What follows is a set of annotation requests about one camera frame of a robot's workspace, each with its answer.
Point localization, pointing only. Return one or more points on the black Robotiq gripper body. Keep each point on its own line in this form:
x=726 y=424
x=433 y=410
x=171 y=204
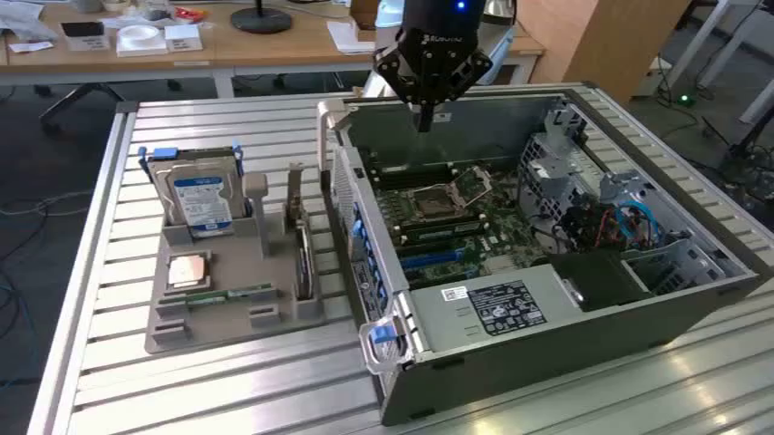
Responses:
x=437 y=31

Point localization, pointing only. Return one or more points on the black low-profile graphics card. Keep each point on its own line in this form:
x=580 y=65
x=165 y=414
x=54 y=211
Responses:
x=304 y=263

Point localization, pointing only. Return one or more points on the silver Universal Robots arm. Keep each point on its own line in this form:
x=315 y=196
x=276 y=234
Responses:
x=380 y=85

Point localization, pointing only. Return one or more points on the white paper stack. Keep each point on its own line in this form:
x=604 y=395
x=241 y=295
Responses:
x=351 y=38

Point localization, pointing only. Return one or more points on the wooden office desk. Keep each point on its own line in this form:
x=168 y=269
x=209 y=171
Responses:
x=289 y=50
x=90 y=61

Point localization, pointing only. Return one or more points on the brown wooden cabinet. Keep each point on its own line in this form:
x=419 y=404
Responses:
x=604 y=45

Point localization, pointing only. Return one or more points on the black round lamp base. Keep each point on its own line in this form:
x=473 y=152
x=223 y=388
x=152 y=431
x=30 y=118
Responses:
x=260 y=20

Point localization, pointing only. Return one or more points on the metal socket cover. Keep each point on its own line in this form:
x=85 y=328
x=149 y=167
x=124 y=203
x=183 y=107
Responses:
x=471 y=186

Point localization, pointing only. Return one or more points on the perforated metal drive cage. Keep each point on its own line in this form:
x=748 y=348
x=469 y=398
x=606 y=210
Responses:
x=556 y=181

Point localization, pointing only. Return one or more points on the CPU socket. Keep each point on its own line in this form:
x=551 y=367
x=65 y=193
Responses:
x=432 y=206

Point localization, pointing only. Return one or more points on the green motherboard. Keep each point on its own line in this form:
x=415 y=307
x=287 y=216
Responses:
x=495 y=226

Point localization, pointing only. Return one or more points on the white cube box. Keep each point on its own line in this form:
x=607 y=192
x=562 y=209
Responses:
x=183 y=38

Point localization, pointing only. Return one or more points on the red and white packet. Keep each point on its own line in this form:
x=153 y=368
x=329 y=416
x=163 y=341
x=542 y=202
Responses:
x=189 y=14

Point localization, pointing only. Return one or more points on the white flat box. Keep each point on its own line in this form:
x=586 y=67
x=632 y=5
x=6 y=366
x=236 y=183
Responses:
x=141 y=49

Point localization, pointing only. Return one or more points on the hard disk in blue caddy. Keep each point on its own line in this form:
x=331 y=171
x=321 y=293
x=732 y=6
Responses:
x=201 y=199

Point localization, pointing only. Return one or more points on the white tape roll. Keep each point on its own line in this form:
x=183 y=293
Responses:
x=137 y=32

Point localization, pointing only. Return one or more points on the silver chipset heatsink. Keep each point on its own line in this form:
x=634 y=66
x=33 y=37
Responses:
x=500 y=263

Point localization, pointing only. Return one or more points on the black tripod stand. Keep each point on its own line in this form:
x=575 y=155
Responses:
x=755 y=136

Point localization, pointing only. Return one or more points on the white box with black top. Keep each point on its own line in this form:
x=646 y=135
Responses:
x=84 y=36

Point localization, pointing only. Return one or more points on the black chair base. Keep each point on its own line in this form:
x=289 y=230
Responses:
x=78 y=97

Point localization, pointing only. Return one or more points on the grey cup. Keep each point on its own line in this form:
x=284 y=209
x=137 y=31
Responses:
x=85 y=5

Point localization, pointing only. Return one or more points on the grey printed parts rack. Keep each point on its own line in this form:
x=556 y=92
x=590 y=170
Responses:
x=241 y=281

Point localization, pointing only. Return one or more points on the silver metal disk bay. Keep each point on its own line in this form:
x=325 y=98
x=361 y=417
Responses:
x=671 y=267

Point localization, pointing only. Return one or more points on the silver CPU chip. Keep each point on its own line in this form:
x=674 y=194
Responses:
x=188 y=271

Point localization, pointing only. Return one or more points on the grey power supply unit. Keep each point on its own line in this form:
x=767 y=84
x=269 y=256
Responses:
x=453 y=326

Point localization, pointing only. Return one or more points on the white card with red print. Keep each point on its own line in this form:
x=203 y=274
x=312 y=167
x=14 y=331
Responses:
x=29 y=46

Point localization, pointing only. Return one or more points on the crumpled clear plastic bag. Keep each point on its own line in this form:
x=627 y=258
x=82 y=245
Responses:
x=24 y=20

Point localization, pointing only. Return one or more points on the open dark grey PC case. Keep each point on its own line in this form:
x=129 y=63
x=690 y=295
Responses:
x=544 y=362

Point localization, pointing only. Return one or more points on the white metal desk frame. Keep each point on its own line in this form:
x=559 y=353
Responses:
x=734 y=41

